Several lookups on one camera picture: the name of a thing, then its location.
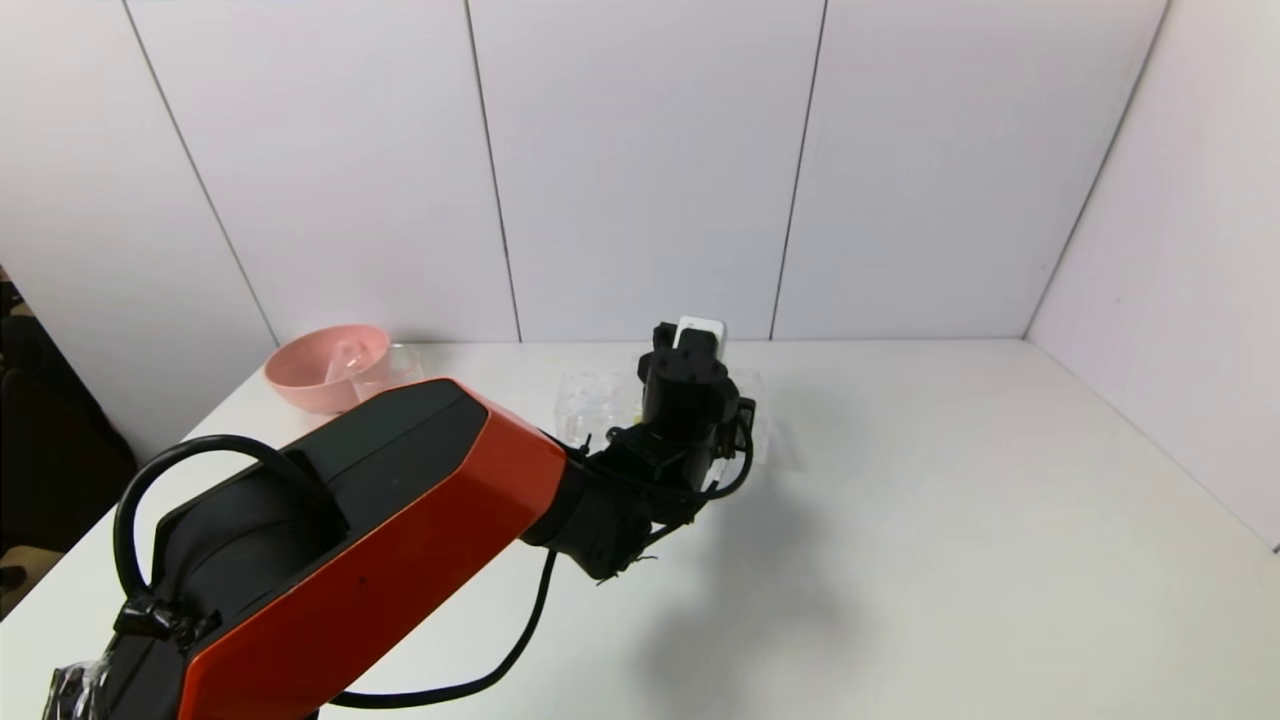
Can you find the red pigment test tube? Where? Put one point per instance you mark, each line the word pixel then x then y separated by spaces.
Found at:
pixel 346 360

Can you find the clear plastic wrap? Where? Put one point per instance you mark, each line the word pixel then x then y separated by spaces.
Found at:
pixel 75 690

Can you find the clear glass beaker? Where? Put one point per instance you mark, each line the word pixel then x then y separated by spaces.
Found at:
pixel 395 362

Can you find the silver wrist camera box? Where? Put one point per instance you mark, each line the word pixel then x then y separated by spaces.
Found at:
pixel 700 330

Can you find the pink plastic bowl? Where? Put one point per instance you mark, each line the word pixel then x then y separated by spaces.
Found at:
pixel 305 380

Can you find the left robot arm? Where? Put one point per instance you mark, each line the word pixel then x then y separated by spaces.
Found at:
pixel 400 530

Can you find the clear acrylic test tube rack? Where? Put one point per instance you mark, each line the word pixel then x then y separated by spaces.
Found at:
pixel 590 400

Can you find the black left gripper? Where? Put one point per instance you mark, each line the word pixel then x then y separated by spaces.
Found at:
pixel 665 335

